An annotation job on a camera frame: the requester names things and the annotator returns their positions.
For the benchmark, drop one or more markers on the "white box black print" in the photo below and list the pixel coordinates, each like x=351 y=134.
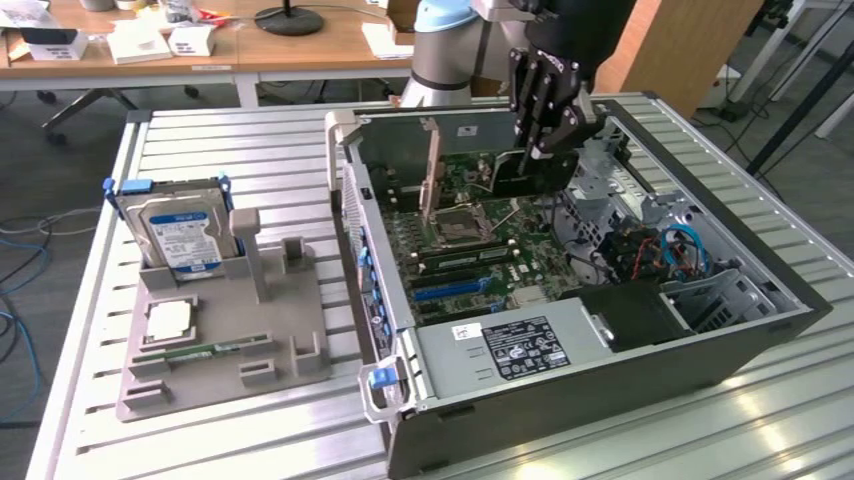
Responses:
x=56 y=51

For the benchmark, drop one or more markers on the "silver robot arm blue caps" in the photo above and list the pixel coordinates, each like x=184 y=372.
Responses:
x=443 y=60

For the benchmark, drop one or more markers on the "wooden desk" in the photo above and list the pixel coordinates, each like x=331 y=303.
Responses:
x=300 y=50

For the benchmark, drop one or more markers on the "grey parts rack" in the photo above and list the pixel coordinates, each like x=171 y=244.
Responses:
x=220 y=325

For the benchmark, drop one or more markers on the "green motherboard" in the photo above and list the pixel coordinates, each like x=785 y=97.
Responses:
x=534 y=245

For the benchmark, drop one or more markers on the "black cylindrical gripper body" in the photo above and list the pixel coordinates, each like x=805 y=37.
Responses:
x=580 y=30

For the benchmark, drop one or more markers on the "wooden cabinet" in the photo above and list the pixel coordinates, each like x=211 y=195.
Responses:
x=681 y=50

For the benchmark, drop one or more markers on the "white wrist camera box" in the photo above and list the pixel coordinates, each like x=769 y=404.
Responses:
x=496 y=9

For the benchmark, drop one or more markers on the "slanted metal disk bay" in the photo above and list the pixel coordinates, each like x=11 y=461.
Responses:
x=721 y=300

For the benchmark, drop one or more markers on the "perforated metal disk bay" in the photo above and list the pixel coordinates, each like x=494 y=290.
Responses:
x=600 y=210

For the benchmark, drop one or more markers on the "black lamp base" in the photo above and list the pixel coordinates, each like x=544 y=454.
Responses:
x=288 y=22

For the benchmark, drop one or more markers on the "blue expansion slot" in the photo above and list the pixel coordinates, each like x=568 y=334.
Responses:
x=447 y=291

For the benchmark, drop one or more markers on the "open white cardboard box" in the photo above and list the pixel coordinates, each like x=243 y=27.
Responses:
x=140 y=47

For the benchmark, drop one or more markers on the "silver CPU chip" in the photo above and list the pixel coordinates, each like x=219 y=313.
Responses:
x=167 y=320

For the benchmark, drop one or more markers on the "green GPU card black cooler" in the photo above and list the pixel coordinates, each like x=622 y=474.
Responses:
x=534 y=175

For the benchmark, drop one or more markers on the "silver socket cover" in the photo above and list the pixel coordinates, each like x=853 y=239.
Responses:
x=511 y=210

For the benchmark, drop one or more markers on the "blue disk caddy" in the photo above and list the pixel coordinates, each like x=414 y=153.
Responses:
x=136 y=187

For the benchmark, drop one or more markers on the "installed green RAM stick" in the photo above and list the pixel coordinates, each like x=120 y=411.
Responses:
x=467 y=257

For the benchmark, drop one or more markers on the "black plastic shroud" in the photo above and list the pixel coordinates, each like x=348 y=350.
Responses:
x=634 y=315

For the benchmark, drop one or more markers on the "silver hard disk blue label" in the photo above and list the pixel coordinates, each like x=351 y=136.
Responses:
x=173 y=240

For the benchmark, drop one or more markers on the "blue slot retention clip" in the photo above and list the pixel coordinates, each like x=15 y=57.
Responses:
x=364 y=259

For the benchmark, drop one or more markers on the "open black PC case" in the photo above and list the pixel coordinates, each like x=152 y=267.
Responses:
x=600 y=400

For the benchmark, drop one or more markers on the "silver chipset heatsink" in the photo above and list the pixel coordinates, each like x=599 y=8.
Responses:
x=531 y=296

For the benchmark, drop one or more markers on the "black stand pole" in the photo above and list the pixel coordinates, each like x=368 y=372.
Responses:
x=801 y=116

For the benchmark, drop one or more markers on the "small white printed box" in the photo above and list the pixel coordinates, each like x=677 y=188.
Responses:
x=189 y=42

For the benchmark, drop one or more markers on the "blue case latch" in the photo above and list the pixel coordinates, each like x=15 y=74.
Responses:
x=382 y=378

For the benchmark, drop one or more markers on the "silver power supply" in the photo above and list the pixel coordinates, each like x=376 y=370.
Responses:
x=467 y=365

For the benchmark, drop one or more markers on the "white paper stack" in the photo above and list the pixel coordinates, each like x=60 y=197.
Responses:
x=383 y=45

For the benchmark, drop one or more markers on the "black chair base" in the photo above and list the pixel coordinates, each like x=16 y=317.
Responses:
x=56 y=137

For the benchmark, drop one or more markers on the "CPU socket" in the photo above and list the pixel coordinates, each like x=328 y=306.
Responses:
x=463 y=230

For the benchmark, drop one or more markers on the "long black expansion slot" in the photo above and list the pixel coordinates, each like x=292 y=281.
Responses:
x=443 y=281

